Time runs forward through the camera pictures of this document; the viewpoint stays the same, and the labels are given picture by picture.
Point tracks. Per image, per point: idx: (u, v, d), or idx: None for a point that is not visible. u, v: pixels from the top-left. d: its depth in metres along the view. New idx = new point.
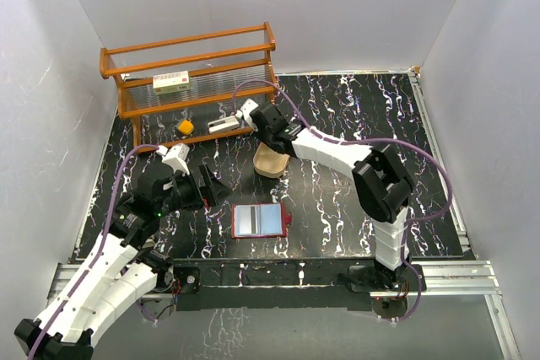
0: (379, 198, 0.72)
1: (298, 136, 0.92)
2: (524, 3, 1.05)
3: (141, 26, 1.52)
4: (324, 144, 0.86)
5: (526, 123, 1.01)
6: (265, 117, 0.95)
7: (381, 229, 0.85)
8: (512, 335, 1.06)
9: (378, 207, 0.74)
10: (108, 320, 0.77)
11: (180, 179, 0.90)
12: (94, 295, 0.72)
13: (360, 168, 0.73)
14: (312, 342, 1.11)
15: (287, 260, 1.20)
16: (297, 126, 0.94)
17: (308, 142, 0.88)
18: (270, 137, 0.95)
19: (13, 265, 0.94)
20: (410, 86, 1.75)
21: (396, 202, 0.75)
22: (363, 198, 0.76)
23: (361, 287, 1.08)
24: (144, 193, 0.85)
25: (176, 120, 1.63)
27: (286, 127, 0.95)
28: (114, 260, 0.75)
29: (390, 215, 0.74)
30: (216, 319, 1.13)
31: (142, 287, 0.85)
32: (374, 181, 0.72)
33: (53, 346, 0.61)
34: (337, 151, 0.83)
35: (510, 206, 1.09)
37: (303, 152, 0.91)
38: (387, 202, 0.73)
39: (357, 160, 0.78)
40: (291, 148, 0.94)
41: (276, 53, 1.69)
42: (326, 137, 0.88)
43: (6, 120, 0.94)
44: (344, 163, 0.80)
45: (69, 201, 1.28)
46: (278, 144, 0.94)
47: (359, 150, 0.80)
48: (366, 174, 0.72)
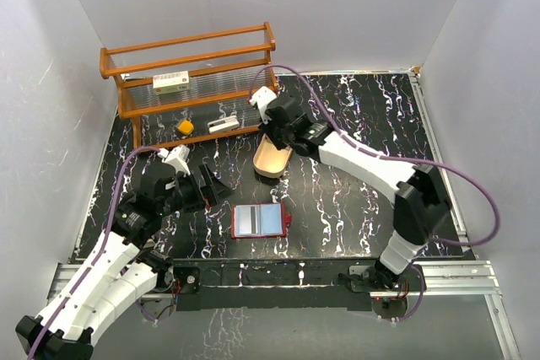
0: (419, 225, 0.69)
1: (326, 141, 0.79)
2: (524, 3, 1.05)
3: (141, 26, 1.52)
4: (358, 154, 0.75)
5: (526, 123, 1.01)
6: (287, 115, 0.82)
7: (403, 244, 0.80)
8: (512, 335, 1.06)
9: (413, 231, 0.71)
10: (108, 319, 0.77)
11: (181, 180, 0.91)
12: (96, 293, 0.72)
13: (403, 191, 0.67)
14: (312, 342, 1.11)
15: (287, 260, 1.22)
16: (324, 126, 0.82)
17: (337, 150, 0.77)
18: (290, 137, 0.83)
19: (13, 265, 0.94)
20: (409, 86, 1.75)
21: (433, 224, 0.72)
22: (397, 218, 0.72)
23: (361, 287, 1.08)
24: (146, 193, 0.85)
25: (176, 120, 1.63)
27: (310, 128, 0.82)
28: (116, 259, 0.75)
29: (424, 238, 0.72)
30: (216, 319, 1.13)
31: (142, 287, 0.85)
32: (417, 207, 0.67)
33: (54, 342, 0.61)
34: (374, 165, 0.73)
35: (510, 206, 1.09)
37: (327, 158, 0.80)
38: (426, 228, 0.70)
39: (399, 181, 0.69)
40: (315, 153, 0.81)
41: (276, 53, 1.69)
42: (361, 145, 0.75)
43: (6, 120, 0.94)
44: (384, 182, 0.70)
45: (69, 201, 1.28)
46: (301, 145, 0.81)
47: (402, 169, 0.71)
48: (412, 199, 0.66)
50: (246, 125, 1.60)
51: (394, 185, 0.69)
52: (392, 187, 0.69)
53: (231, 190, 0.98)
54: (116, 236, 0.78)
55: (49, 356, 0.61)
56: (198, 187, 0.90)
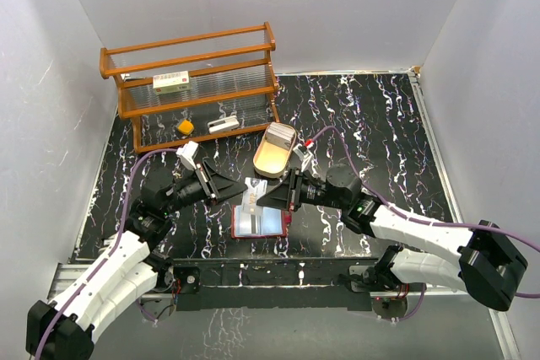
0: (495, 288, 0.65)
1: (375, 216, 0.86)
2: (525, 3, 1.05)
3: (141, 27, 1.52)
4: (410, 225, 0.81)
5: (526, 124, 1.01)
6: (351, 193, 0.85)
7: (442, 275, 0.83)
8: (512, 335, 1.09)
9: (494, 297, 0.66)
10: (110, 316, 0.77)
11: (192, 176, 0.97)
12: (109, 285, 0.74)
13: (469, 257, 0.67)
14: (312, 342, 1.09)
15: (287, 260, 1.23)
16: (371, 201, 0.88)
17: (390, 223, 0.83)
18: (347, 212, 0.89)
19: (13, 265, 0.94)
20: (409, 86, 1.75)
21: (514, 286, 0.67)
22: (472, 287, 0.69)
23: (361, 287, 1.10)
24: (150, 202, 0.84)
25: (176, 120, 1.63)
27: (361, 204, 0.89)
28: (132, 254, 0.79)
29: (509, 303, 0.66)
30: (216, 319, 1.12)
31: (142, 290, 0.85)
32: (488, 271, 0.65)
33: (67, 326, 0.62)
34: (430, 234, 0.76)
35: (510, 207, 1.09)
37: (381, 233, 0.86)
38: (505, 292, 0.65)
39: (460, 246, 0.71)
40: (368, 229, 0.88)
41: (276, 53, 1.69)
42: (413, 215, 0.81)
43: (6, 120, 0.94)
44: (445, 249, 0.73)
45: (69, 201, 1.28)
46: (353, 222, 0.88)
47: (459, 235, 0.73)
48: (477, 263, 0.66)
50: (246, 125, 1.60)
51: (455, 250, 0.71)
52: (455, 253, 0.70)
53: (240, 187, 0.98)
54: (129, 233, 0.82)
55: (60, 341, 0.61)
56: (206, 183, 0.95)
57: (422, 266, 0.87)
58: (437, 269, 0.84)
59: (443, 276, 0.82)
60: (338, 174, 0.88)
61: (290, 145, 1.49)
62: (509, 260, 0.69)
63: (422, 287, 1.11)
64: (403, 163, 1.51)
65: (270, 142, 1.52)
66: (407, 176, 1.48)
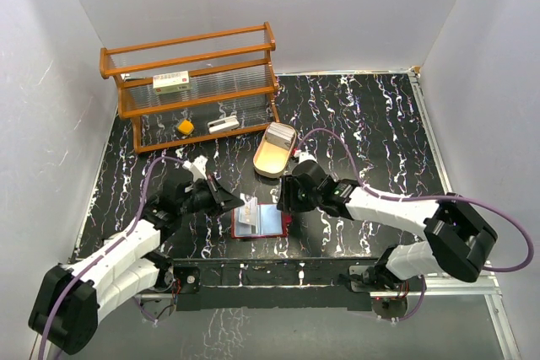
0: (462, 258, 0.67)
1: (351, 196, 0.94)
2: (525, 3, 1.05)
3: (141, 27, 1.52)
4: (381, 202, 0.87)
5: (526, 125, 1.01)
6: (310, 180, 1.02)
7: (425, 259, 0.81)
8: (512, 335, 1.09)
9: (461, 267, 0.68)
10: (112, 302, 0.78)
11: (202, 185, 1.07)
12: (122, 263, 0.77)
13: (434, 227, 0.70)
14: (312, 342, 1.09)
15: (287, 260, 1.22)
16: (348, 186, 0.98)
17: (364, 203, 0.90)
18: (320, 199, 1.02)
19: (13, 265, 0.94)
20: (409, 86, 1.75)
21: (483, 259, 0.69)
22: (442, 260, 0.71)
23: (362, 287, 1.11)
24: (169, 196, 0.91)
25: (176, 120, 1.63)
27: (337, 190, 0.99)
28: (147, 238, 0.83)
29: (477, 275, 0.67)
30: (216, 319, 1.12)
31: (143, 282, 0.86)
32: (452, 240, 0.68)
33: (83, 291, 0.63)
34: (400, 210, 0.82)
35: (509, 207, 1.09)
37: (359, 213, 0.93)
38: (473, 263, 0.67)
39: (426, 217, 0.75)
40: (345, 211, 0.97)
41: (276, 53, 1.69)
42: (383, 194, 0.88)
43: (6, 120, 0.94)
44: (413, 222, 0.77)
45: (69, 201, 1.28)
46: (331, 206, 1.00)
47: (427, 207, 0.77)
48: (442, 233, 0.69)
50: (246, 125, 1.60)
51: (421, 222, 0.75)
52: (422, 224, 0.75)
53: (238, 201, 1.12)
54: (147, 221, 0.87)
55: (73, 305, 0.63)
56: (215, 191, 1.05)
57: (408, 256, 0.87)
58: (418, 254, 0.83)
59: (425, 259, 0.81)
60: (300, 166, 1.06)
61: (291, 145, 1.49)
62: (477, 231, 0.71)
63: (422, 281, 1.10)
64: (403, 163, 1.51)
65: (270, 142, 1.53)
66: (407, 177, 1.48)
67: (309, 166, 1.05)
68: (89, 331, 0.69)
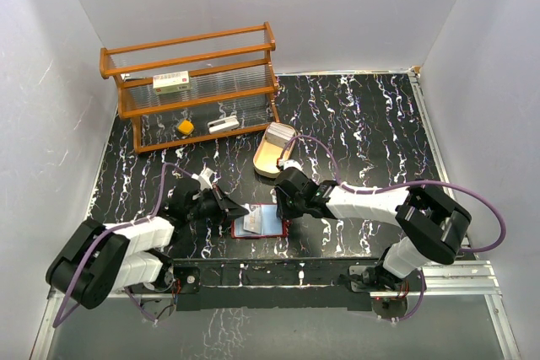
0: (435, 241, 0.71)
1: (330, 196, 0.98)
2: (525, 3, 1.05)
3: (141, 27, 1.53)
4: (358, 196, 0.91)
5: (526, 125, 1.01)
6: (294, 185, 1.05)
7: (417, 255, 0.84)
8: (512, 335, 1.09)
9: (438, 250, 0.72)
10: (122, 276, 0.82)
11: (208, 194, 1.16)
12: (147, 236, 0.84)
13: (406, 212, 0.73)
14: (312, 342, 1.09)
15: (287, 260, 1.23)
16: (327, 186, 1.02)
17: (342, 200, 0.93)
18: (303, 201, 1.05)
19: (13, 265, 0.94)
20: (409, 86, 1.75)
21: (456, 239, 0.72)
22: (418, 246, 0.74)
23: (361, 287, 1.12)
24: (176, 203, 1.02)
25: (176, 120, 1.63)
27: (318, 190, 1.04)
28: (165, 225, 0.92)
29: (453, 255, 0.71)
30: (217, 319, 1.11)
31: (147, 271, 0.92)
32: (424, 224, 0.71)
33: (114, 241, 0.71)
34: (375, 201, 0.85)
35: (509, 207, 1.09)
37: (340, 211, 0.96)
38: (447, 244, 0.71)
39: (397, 205, 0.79)
40: (328, 211, 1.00)
41: (276, 53, 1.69)
42: (359, 189, 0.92)
43: (7, 120, 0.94)
44: (386, 211, 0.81)
45: (69, 201, 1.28)
46: (314, 208, 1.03)
47: (398, 196, 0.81)
48: (413, 217, 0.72)
50: (246, 125, 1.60)
51: (393, 210, 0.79)
52: (393, 212, 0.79)
53: (243, 211, 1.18)
54: (162, 218, 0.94)
55: (104, 253, 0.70)
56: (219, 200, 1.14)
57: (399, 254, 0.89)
58: (405, 245, 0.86)
59: (409, 249, 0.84)
60: (283, 174, 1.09)
61: (290, 145, 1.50)
62: (448, 213, 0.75)
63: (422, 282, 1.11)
64: (403, 163, 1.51)
65: (270, 142, 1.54)
66: (407, 177, 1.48)
67: (293, 174, 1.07)
68: (105, 292, 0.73)
